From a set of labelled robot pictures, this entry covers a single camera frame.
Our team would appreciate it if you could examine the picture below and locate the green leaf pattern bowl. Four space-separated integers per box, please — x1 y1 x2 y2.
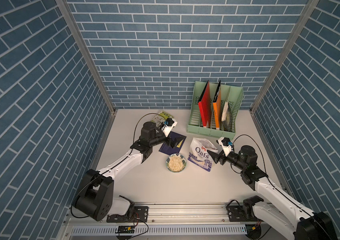
166 154 187 173

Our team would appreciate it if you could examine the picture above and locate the white purple oats bag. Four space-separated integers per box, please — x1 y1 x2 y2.
188 138 218 172

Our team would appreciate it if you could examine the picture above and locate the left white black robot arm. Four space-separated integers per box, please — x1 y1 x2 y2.
71 118 181 222

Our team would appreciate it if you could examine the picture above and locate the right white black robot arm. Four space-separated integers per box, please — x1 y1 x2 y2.
209 145 337 240

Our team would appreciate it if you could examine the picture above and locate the dark blue book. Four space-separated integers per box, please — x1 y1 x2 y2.
159 132 187 155

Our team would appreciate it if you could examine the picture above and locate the green comic book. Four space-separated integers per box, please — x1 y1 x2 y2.
151 110 174 128

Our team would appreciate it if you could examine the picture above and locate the mint green file organizer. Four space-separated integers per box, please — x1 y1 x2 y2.
187 82 244 139

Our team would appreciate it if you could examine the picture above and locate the red folder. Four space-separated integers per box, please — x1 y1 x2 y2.
198 81 211 128

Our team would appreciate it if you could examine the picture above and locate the orange folder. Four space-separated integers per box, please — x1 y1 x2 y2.
213 82 221 130

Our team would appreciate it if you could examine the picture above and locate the small black electronics board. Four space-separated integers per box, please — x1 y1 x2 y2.
115 226 135 235

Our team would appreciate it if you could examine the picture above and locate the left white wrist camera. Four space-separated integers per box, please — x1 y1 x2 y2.
160 118 178 137

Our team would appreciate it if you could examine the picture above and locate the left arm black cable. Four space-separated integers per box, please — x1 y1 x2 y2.
70 112 166 219

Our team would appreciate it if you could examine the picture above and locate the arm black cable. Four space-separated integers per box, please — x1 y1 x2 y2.
229 133 334 240
70 112 166 219

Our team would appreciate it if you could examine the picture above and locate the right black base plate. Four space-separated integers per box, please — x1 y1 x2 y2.
226 205 262 223

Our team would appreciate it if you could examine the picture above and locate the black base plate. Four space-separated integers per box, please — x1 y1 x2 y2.
226 205 262 223
106 206 149 223

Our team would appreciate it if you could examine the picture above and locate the aluminium mounting rail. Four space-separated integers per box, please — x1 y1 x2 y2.
63 203 313 227

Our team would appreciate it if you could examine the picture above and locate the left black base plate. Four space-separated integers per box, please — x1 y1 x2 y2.
106 206 149 223

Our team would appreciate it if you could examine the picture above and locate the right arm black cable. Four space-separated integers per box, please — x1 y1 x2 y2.
229 133 334 240

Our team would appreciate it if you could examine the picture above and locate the white perforated cable duct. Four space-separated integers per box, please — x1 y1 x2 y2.
70 224 247 237

